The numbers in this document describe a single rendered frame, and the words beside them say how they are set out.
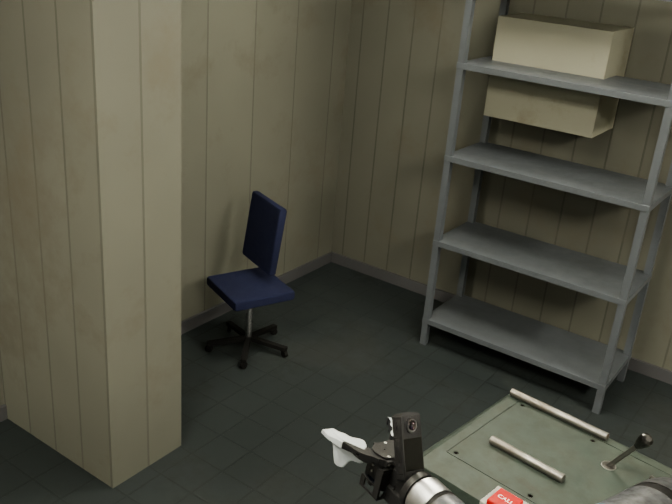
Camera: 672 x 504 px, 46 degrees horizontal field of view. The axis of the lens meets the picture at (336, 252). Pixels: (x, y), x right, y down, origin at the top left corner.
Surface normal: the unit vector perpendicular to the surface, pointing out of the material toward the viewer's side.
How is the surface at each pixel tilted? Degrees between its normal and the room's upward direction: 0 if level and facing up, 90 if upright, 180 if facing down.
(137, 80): 90
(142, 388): 90
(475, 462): 0
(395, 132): 90
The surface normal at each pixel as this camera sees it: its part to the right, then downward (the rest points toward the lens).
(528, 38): -0.58, 0.28
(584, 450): 0.07, -0.92
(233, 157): 0.81, 0.29
